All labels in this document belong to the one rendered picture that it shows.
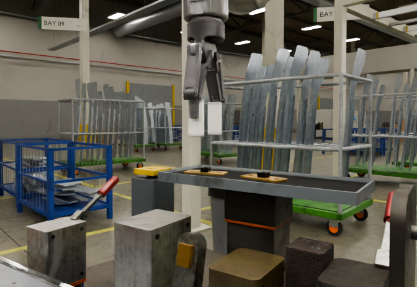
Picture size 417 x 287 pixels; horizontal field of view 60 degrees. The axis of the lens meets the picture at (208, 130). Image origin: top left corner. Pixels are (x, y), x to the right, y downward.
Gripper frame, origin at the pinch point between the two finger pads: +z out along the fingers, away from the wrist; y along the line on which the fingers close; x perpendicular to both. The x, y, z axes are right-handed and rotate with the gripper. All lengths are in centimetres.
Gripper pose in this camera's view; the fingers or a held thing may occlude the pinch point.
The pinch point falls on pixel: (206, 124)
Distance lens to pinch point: 72.2
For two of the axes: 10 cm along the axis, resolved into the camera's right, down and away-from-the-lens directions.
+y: -3.5, 0.2, -9.4
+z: 0.0, 10.0, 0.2
